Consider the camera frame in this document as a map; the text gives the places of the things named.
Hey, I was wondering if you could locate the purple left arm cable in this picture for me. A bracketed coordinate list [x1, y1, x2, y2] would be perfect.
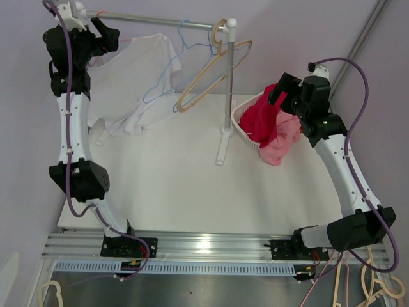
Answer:
[42, 0, 151, 282]

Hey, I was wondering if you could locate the white left rack foot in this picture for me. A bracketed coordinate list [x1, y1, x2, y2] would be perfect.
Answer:
[95, 130, 111, 146]

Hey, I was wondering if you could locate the white slotted cable duct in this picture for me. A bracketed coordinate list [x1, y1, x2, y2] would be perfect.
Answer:
[54, 260, 296, 276]

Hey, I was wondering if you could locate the blue plastic hanger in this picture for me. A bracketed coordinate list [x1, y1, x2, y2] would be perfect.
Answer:
[172, 25, 250, 113]

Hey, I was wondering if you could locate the white rack base foot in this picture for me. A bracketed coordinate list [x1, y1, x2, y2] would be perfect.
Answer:
[215, 127, 234, 166]

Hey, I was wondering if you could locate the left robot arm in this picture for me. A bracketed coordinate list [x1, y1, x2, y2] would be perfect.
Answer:
[43, 17, 142, 258]

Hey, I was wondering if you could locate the magenta t shirt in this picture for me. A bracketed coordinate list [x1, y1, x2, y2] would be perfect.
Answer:
[239, 84, 280, 145]

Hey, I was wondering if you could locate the aluminium mounting rail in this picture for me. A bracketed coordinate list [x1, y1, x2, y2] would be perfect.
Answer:
[40, 227, 389, 264]

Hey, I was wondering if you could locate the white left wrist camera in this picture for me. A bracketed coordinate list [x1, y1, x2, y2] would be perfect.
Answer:
[51, 0, 89, 31]

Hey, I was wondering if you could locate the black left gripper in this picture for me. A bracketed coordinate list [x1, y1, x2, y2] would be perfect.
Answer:
[62, 18, 118, 69]

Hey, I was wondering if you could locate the pink wire hanger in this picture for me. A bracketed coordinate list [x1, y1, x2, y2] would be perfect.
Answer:
[86, 10, 139, 67]

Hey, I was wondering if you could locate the pale pink tank top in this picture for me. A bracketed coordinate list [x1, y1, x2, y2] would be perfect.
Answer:
[88, 34, 181, 136]

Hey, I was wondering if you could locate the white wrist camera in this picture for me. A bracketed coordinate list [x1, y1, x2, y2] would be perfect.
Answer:
[307, 62, 330, 79]
[51, 0, 89, 31]

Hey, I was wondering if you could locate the beige plastic hanger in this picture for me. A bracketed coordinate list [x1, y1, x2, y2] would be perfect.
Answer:
[175, 19, 252, 113]

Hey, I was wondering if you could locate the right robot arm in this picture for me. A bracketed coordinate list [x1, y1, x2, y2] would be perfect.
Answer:
[268, 73, 396, 259]

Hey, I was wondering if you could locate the beige hangers pile right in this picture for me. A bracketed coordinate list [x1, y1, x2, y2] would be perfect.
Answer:
[332, 248, 406, 307]

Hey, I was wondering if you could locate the silver clothes rack rail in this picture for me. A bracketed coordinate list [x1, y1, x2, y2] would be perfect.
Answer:
[84, 10, 228, 32]

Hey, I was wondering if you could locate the pink t shirt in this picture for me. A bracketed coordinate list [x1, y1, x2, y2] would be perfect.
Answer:
[259, 111, 301, 166]

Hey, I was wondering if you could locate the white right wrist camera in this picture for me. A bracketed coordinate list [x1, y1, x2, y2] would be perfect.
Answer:
[307, 62, 330, 79]

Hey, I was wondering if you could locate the white perforated plastic basket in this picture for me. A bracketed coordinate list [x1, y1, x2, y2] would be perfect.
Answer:
[231, 93, 277, 150]

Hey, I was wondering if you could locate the silver rack upright pole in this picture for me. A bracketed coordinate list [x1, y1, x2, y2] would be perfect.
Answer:
[222, 18, 237, 134]

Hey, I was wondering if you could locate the beige hanger bottom left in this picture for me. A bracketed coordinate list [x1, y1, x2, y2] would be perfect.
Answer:
[37, 280, 65, 307]

